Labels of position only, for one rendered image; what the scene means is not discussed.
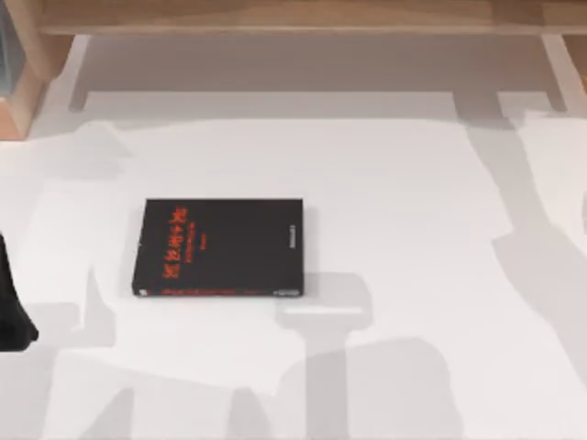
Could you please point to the black book with red lettering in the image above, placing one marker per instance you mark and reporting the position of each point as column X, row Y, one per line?
column 220, row 247

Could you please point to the wooden open shelf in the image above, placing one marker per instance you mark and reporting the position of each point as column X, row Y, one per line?
column 284, row 18

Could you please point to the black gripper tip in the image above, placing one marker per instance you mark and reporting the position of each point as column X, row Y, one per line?
column 13, row 311

